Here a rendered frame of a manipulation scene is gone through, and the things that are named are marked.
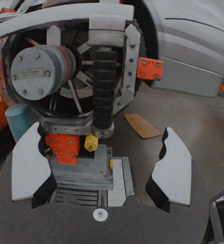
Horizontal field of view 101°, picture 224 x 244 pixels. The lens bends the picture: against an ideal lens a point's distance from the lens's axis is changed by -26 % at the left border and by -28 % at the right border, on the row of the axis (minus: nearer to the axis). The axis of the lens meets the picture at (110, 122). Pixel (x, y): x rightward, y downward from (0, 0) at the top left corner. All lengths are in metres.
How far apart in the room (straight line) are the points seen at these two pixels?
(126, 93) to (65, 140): 0.31
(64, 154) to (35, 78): 0.40
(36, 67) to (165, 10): 0.55
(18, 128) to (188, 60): 0.75
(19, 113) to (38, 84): 0.15
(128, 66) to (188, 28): 0.40
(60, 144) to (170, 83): 0.58
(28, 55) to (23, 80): 0.06
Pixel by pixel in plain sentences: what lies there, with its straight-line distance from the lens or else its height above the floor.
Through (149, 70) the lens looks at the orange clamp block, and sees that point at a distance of 0.43.
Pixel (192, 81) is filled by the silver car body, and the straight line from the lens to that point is 0.71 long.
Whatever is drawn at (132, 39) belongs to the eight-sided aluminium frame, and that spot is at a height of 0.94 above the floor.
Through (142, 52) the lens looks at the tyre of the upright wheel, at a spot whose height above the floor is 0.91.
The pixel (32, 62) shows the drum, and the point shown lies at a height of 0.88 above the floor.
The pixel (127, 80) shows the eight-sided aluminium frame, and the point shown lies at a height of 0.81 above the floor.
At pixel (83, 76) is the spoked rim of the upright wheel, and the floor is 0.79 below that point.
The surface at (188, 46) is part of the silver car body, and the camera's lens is 0.68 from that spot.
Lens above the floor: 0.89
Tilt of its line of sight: 32 degrees down
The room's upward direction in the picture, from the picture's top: 4 degrees clockwise
